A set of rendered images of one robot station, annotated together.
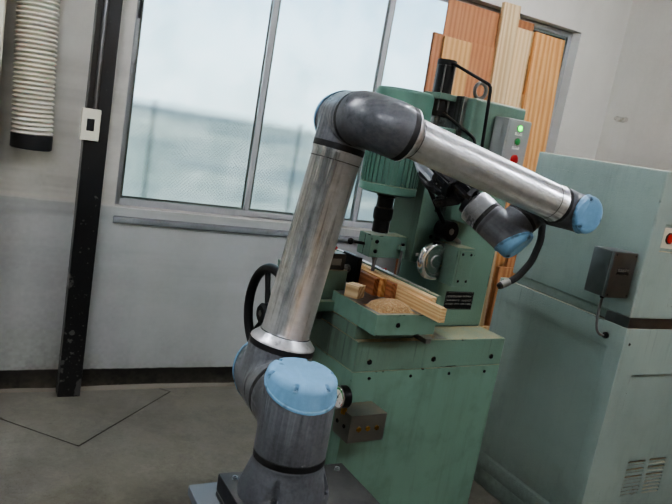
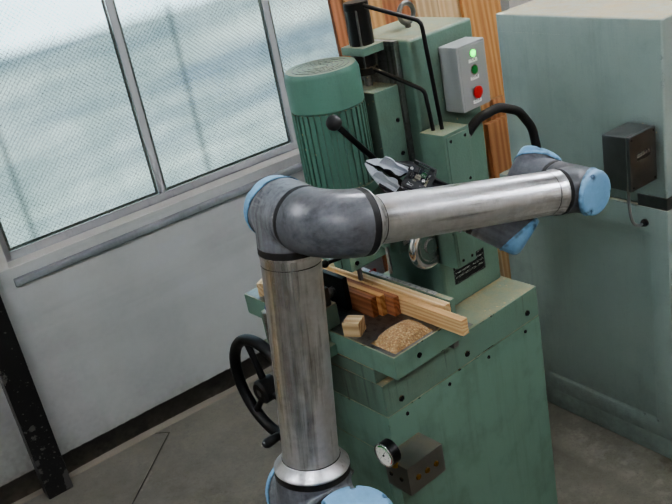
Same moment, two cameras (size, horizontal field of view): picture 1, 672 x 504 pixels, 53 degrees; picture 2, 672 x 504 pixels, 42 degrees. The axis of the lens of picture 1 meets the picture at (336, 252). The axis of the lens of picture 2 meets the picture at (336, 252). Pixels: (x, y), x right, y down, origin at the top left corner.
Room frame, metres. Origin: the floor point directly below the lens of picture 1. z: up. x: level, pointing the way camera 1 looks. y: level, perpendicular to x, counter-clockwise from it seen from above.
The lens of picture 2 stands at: (0.03, 0.02, 1.94)
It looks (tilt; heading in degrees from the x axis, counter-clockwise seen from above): 24 degrees down; 357
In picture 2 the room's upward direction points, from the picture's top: 11 degrees counter-clockwise
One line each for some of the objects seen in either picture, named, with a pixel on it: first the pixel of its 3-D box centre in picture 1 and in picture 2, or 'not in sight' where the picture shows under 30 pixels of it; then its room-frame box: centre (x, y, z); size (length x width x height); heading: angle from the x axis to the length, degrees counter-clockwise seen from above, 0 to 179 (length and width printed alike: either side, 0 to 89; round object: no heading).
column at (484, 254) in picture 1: (455, 212); (428, 163); (2.21, -0.36, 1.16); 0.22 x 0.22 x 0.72; 33
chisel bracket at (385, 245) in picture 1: (382, 247); (362, 249); (2.06, -0.14, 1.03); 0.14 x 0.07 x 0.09; 123
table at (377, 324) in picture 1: (336, 292); (330, 323); (2.01, -0.02, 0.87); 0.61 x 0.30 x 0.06; 33
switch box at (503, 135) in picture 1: (508, 145); (465, 74); (2.11, -0.47, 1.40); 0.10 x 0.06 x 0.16; 123
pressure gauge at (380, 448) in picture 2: (342, 399); (389, 455); (1.72, -0.09, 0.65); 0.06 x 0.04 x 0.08; 33
